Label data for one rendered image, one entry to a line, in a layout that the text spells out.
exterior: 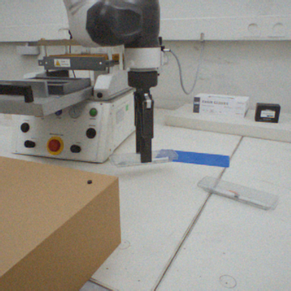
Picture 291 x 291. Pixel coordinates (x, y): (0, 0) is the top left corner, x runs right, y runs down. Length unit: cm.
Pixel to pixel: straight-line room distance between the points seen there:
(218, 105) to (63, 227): 101
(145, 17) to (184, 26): 82
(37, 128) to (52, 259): 64
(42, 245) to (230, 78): 126
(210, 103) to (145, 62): 67
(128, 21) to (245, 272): 52
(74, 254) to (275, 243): 37
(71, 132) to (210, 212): 50
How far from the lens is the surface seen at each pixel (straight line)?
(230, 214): 65
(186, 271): 50
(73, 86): 82
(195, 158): 91
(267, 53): 144
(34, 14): 211
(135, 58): 67
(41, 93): 76
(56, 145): 92
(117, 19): 62
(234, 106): 127
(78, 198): 43
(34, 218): 41
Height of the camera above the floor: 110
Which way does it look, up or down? 21 degrees down
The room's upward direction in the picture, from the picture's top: straight up
